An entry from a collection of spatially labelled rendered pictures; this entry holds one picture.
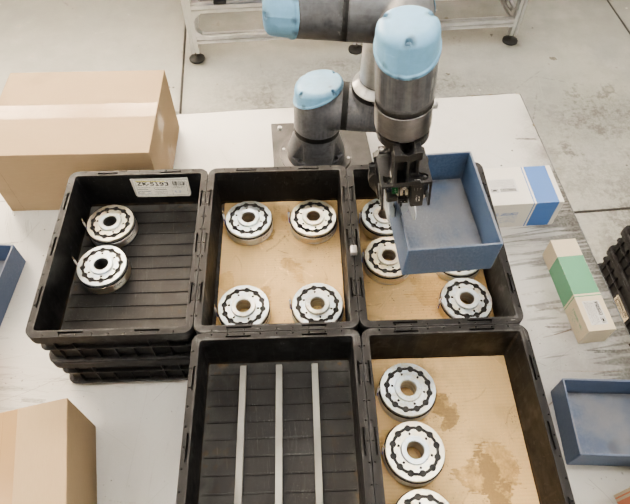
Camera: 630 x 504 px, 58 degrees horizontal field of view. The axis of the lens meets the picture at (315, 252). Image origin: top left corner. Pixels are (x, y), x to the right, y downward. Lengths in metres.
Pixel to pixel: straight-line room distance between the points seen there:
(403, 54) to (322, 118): 0.73
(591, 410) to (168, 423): 0.86
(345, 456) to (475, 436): 0.23
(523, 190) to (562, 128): 1.48
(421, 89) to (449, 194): 0.38
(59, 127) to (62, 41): 2.00
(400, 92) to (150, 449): 0.85
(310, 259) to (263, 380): 0.29
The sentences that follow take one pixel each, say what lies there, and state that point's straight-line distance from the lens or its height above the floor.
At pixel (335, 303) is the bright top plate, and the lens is 1.12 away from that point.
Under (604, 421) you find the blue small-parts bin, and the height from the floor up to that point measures 0.70.
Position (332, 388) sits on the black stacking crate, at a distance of 1.09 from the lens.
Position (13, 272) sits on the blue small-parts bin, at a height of 0.73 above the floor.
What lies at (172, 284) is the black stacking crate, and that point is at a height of 0.83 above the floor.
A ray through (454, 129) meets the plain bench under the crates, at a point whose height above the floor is 0.70.
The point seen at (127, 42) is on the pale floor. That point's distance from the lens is 3.37.
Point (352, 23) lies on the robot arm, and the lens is 0.76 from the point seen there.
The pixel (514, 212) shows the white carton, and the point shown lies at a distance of 1.47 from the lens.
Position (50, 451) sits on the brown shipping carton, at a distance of 1.11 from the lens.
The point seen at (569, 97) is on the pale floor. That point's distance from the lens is 3.12.
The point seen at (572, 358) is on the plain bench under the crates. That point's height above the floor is 0.70.
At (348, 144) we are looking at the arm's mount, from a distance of 1.57.
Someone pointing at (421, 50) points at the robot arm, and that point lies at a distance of 0.67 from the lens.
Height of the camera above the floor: 1.84
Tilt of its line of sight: 55 degrees down
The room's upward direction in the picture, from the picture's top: straight up
